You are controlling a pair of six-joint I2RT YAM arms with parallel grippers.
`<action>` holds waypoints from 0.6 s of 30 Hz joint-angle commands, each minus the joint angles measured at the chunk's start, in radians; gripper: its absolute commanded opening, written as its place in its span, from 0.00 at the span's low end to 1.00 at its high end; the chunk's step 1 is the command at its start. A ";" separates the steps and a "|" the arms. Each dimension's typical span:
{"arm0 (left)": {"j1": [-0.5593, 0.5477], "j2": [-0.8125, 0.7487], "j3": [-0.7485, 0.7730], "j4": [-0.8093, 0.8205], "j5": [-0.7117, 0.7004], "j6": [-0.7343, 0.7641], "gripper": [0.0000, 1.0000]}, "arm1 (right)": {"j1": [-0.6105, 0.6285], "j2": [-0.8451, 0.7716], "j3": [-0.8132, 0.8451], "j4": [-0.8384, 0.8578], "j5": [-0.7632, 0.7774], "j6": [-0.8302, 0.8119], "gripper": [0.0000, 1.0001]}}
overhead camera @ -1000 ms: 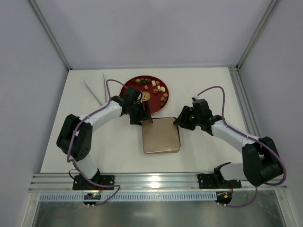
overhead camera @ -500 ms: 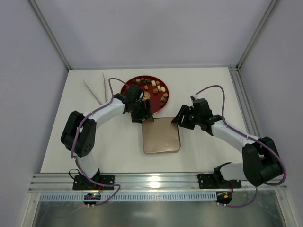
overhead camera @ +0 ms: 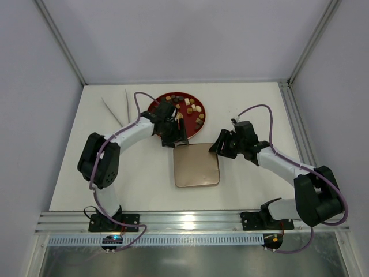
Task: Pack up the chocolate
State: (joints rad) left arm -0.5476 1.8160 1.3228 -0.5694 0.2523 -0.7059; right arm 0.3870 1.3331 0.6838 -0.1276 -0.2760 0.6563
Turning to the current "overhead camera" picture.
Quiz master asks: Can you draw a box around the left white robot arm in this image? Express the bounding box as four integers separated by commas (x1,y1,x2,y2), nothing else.
77,101,189,227

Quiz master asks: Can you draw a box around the frame post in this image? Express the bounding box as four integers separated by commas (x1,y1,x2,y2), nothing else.
287,0,342,86
32,0,88,87

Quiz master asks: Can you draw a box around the right frame post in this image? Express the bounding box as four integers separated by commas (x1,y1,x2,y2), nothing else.
287,0,342,86

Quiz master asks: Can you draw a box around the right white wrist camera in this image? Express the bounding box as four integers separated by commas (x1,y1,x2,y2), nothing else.
231,116,240,125

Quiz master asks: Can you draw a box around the gold square tin lid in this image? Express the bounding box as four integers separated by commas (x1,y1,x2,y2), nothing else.
173,143,220,188

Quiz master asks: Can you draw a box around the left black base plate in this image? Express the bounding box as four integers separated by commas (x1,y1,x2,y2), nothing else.
88,212,140,233

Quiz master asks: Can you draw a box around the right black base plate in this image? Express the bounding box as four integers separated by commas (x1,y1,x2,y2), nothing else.
240,211,295,231

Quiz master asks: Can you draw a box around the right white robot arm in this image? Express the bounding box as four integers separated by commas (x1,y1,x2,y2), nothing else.
209,121,345,227

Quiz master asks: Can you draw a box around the left frame post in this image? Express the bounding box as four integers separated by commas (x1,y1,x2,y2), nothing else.
32,0,88,87

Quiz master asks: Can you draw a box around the slotted cable duct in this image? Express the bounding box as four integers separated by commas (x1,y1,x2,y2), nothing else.
48,234,264,247

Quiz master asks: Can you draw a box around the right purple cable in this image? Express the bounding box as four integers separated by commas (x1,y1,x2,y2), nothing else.
235,104,349,254

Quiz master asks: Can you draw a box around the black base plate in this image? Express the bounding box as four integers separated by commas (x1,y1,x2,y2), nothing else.
240,211,295,231
88,212,140,233

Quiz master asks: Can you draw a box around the aluminium rail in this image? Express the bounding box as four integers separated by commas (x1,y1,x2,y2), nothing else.
34,209,349,235

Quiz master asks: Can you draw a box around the red round tray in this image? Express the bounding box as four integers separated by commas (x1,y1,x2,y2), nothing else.
148,92,206,139

